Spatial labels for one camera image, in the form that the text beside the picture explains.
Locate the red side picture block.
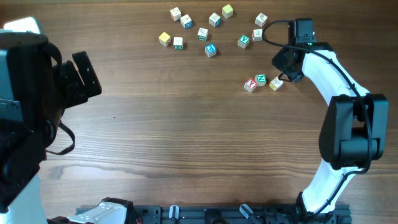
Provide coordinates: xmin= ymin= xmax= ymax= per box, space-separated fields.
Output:
xmin=252 ymin=29 xmax=263 ymax=42

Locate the green N letter block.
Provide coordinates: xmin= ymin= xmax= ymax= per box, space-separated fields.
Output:
xmin=255 ymin=73 xmax=267 ymax=86

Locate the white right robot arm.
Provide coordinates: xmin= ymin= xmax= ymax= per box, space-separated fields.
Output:
xmin=272 ymin=19 xmax=389 ymax=223

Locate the green side picture block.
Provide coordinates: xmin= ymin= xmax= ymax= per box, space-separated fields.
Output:
xmin=197 ymin=27 xmax=208 ymax=41

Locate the yellow top block back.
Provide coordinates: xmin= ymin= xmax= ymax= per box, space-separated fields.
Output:
xmin=222 ymin=4 xmax=234 ymax=19

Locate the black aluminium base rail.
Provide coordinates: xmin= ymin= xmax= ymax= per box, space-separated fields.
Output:
xmin=75 ymin=203 xmax=352 ymax=224

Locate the yellow side picture block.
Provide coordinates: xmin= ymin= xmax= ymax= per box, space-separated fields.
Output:
xmin=269 ymin=77 xmax=284 ymax=91

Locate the blue side block left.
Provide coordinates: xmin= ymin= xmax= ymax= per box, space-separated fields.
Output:
xmin=180 ymin=14 xmax=193 ymax=29

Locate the red Y letter block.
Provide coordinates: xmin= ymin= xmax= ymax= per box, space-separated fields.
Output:
xmin=244 ymin=78 xmax=257 ymax=93

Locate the blue side block centre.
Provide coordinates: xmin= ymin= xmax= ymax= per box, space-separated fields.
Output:
xmin=209 ymin=12 xmax=221 ymax=27

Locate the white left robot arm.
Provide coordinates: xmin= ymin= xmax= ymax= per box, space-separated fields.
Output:
xmin=1 ymin=30 xmax=102 ymax=223

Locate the green V letter block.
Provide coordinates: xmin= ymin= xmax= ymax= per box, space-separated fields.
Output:
xmin=238 ymin=35 xmax=250 ymax=49

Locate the green Z side block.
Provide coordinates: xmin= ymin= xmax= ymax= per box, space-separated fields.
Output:
xmin=173 ymin=37 xmax=183 ymax=50

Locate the blue P letter block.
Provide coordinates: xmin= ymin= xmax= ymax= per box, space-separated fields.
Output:
xmin=205 ymin=44 xmax=217 ymax=58

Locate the blue side block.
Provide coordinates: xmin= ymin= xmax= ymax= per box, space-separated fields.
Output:
xmin=209 ymin=12 xmax=221 ymax=27
xmin=180 ymin=14 xmax=193 ymax=29

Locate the red side block back-left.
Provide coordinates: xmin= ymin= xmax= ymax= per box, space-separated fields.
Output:
xmin=170 ymin=7 xmax=182 ymax=21

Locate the yellow top block left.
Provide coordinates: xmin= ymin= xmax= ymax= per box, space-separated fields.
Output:
xmin=159 ymin=32 xmax=171 ymax=47

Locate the tilted picture block right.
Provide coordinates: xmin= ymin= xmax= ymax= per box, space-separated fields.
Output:
xmin=254 ymin=12 xmax=268 ymax=27

